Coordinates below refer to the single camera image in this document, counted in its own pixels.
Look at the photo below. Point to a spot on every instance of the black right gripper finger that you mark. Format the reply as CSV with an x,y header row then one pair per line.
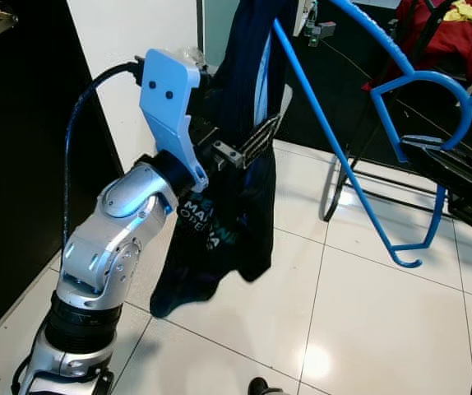
x,y
454,183
437,148

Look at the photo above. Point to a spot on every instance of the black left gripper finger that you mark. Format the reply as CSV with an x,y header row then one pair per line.
x,y
261,141

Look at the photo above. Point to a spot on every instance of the dark navy garment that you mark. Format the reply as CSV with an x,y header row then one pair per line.
x,y
236,214

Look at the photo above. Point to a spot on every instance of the blue plastic hanger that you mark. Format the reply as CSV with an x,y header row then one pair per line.
x,y
325,123

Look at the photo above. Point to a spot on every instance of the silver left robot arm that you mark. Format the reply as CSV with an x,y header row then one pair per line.
x,y
113,239

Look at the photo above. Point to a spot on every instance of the black metal clothes rack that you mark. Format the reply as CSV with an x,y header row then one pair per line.
x,y
326,202

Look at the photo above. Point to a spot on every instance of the red yellow-printed T-shirt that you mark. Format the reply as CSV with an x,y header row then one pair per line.
x,y
458,41

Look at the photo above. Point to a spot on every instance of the small grey device box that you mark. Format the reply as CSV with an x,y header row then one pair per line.
x,y
322,31

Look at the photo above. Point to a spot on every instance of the black door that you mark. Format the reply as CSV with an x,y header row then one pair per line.
x,y
22,123

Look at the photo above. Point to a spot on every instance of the black grey robot foot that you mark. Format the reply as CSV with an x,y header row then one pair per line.
x,y
261,387

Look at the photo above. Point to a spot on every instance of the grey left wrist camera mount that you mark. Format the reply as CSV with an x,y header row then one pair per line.
x,y
166,90

